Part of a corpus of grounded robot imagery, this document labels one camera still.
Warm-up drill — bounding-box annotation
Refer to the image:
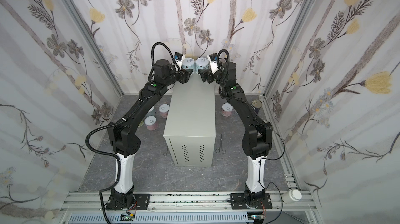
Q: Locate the teal coconut can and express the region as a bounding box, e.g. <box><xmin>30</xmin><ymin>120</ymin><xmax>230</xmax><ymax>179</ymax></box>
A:
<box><xmin>181</xmin><ymin>57</ymin><xmax>196</xmax><ymax>72</ymax></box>
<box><xmin>195</xmin><ymin>57</ymin><xmax>209</xmax><ymax>73</ymax></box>

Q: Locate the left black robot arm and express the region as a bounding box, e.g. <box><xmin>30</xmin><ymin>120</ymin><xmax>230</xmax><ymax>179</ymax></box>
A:
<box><xmin>85</xmin><ymin>42</ymin><xmax>193</xmax><ymax>223</ymax></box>

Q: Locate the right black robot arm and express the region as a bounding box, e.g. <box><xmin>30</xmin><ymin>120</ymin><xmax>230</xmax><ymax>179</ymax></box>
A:
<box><xmin>199</xmin><ymin>49</ymin><xmax>273</xmax><ymax>208</ymax></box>

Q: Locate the pink can rear left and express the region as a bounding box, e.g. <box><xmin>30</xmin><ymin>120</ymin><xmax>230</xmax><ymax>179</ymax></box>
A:
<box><xmin>158</xmin><ymin>104</ymin><xmax>170</xmax><ymax>118</ymax></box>

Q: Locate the pink can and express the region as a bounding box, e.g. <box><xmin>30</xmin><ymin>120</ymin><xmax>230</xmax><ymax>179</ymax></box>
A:
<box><xmin>144</xmin><ymin>116</ymin><xmax>158</xmax><ymax>131</ymax></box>
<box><xmin>158</xmin><ymin>104</ymin><xmax>170</xmax><ymax>118</ymax></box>
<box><xmin>222</xmin><ymin>103</ymin><xmax>233</xmax><ymax>117</ymax></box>

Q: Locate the pink can right side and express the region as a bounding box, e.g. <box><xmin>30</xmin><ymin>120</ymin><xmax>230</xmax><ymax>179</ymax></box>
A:
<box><xmin>222</xmin><ymin>103</ymin><xmax>233</xmax><ymax>117</ymax></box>

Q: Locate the teal can rear left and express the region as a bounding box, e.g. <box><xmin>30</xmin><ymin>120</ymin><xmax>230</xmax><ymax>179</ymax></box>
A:
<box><xmin>146</xmin><ymin>106</ymin><xmax>156</xmax><ymax>118</ymax></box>

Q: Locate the grey metal cabinet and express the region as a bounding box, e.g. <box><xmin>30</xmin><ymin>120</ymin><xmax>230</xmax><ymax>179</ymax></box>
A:
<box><xmin>164</xmin><ymin>73</ymin><xmax>216</xmax><ymax>167</ymax></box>

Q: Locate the pink can front left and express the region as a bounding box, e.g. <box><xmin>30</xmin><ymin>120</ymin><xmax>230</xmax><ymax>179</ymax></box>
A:
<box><xmin>144</xmin><ymin>116</ymin><xmax>158</xmax><ymax>131</ymax></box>

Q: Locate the dark open tin can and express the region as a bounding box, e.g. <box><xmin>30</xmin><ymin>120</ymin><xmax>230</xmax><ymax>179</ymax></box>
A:
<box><xmin>251</xmin><ymin>99</ymin><xmax>263</xmax><ymax>115</ymax></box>

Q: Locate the metal scissors right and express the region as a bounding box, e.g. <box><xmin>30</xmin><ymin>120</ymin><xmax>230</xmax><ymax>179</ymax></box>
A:
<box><xmin>215</xmin><ymin>134</ymin><xmax>226</xmax><ymax>154</ymax></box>

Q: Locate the white plastic bottle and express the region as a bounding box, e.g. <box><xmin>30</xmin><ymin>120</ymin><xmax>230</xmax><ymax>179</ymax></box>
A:
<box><xmin>282</xmin><ymin>189</ymin><xmax>302</xmax><ymax>204</ymax></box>

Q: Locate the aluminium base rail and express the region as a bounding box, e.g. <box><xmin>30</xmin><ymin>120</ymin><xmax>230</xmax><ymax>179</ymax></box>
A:
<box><xmin>57</xmin><ymin>98</ymin><xmax>323</xmax><ymax>224</ymax></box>

